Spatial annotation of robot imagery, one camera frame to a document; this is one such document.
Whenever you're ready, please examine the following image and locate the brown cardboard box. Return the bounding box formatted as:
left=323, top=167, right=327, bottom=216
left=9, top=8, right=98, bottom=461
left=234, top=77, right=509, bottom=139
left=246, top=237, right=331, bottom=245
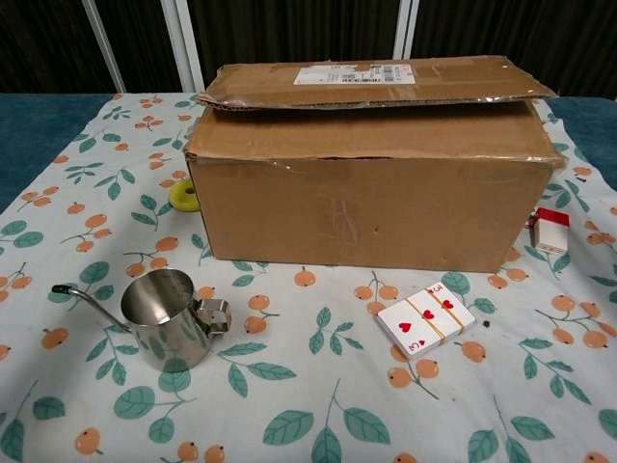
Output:
left=182, top=56, right=565, bottom=275

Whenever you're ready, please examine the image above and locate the floral print tablecloth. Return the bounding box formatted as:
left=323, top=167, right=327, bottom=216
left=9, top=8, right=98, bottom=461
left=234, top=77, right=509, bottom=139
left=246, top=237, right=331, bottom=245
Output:
left=0, top=91, right=617, bottom=463

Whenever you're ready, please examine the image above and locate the playing card deck with bands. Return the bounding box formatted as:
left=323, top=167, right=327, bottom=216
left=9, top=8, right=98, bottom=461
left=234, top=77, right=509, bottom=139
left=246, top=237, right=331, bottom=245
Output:
left=376, top=282, right=476, bottom=362

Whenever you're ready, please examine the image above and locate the yellow plastic ring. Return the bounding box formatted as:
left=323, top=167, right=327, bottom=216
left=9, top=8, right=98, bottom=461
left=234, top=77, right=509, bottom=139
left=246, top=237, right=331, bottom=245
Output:
left=168, top=178, right=200, bottom=213

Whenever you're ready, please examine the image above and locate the white double frame post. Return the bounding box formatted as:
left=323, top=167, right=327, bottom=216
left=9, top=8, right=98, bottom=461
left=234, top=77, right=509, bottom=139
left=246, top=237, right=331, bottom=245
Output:
left=392, top=0, right=420, bottom=62

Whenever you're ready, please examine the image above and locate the stainless steel long-spout pitcher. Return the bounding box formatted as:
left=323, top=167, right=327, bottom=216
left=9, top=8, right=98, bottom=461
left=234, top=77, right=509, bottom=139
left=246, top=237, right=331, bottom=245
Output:
left=51, top=268, right=233, bottom=373

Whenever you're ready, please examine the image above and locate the thin white frame post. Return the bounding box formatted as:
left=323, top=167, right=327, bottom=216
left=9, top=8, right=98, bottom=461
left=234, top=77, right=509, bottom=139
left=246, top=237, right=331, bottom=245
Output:
left=79, top=0, right=127, bottom=94

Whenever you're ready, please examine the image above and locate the small red and white box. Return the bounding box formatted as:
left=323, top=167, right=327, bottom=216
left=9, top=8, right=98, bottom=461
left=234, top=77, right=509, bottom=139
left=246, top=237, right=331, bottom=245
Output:
left=527, top=207, right=571, bottom=255

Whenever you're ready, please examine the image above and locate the wide white frame post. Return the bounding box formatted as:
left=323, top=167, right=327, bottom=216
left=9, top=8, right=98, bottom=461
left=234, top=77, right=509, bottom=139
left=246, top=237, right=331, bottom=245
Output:
left=161, top=0, right=204, bottom=93

